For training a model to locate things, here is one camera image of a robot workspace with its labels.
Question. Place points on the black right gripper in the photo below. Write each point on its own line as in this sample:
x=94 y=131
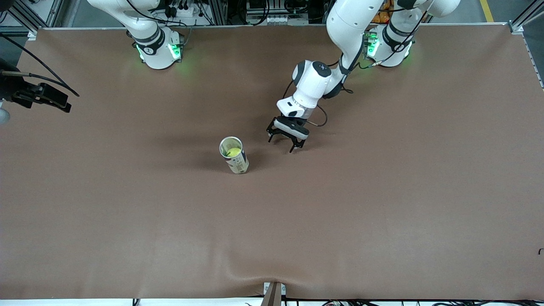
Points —
x=12 y=88

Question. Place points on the aluminium frame corner strut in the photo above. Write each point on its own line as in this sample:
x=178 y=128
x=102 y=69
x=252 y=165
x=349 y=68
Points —
x=516 y=27
x=25 y=19

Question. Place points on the orange items pile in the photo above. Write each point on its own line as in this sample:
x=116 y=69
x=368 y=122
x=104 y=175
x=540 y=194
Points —
x=382 y=17

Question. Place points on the grey camera mounting post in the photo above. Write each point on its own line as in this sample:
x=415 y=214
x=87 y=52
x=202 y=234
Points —
x=274 y=295

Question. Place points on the white blue tennis ball can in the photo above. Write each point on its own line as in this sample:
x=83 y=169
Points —
x=240 y=165

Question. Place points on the tennis ball Wilson print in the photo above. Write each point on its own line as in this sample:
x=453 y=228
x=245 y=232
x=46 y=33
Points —
x=233 y=151

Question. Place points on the white connector block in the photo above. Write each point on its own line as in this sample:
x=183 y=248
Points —
x=276 y=19

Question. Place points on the white power strip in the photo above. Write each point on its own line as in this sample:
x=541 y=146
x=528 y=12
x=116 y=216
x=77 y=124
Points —
x=187 y=12

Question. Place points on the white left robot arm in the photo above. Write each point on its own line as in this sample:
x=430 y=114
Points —
x=352 y=25

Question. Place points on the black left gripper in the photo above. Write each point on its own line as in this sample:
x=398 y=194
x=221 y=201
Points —
x=294 y=138

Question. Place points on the aluminium frame post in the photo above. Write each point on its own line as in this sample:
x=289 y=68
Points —
x=219 y=12

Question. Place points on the brown table mat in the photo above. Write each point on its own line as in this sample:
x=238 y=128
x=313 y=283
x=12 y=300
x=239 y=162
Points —
x=272 y=233

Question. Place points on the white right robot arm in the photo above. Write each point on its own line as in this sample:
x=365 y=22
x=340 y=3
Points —
x=157 y=55

